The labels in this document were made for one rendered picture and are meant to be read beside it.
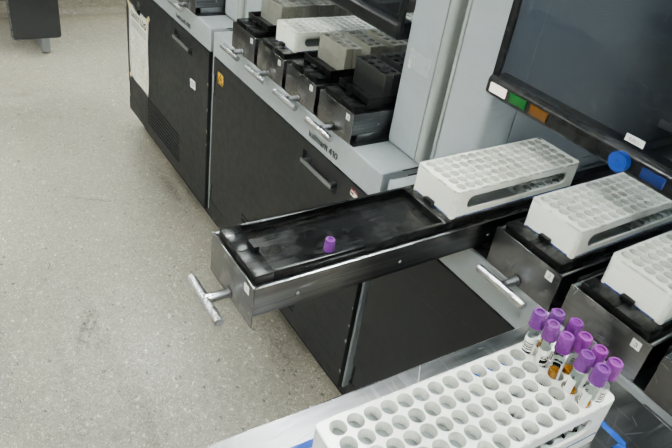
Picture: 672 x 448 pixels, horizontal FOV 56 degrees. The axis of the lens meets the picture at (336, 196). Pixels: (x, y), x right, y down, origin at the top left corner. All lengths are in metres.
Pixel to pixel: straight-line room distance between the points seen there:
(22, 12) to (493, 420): 0.51
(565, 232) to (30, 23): 0.78
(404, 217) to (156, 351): 1.03
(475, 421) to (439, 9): 0.80
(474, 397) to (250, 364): 1.23
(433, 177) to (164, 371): 1.04
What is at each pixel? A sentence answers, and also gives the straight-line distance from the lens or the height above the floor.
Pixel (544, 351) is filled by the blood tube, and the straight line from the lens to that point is 0.70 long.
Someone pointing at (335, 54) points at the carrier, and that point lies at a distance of 1.49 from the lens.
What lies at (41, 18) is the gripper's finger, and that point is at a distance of 0.47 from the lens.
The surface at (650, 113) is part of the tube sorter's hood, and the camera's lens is 0.95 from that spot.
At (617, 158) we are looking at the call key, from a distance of 0.96.
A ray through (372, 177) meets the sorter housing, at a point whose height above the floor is 0.71.
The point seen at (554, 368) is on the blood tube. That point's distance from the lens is 0.70.
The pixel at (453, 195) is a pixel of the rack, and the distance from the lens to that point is 1.00.
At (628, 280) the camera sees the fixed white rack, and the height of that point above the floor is 0.84.
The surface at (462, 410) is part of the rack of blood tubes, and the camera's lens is 0.64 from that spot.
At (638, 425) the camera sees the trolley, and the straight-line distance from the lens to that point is 0.81.
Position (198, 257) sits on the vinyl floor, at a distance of 2.17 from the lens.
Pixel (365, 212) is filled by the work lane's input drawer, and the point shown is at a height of 0.80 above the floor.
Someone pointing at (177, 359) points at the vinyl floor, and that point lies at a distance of 1.84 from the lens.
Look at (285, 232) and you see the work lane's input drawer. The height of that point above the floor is 0.80.
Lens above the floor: 1.35
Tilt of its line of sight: 32 degrees down
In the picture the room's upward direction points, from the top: 9 degrees clockwise
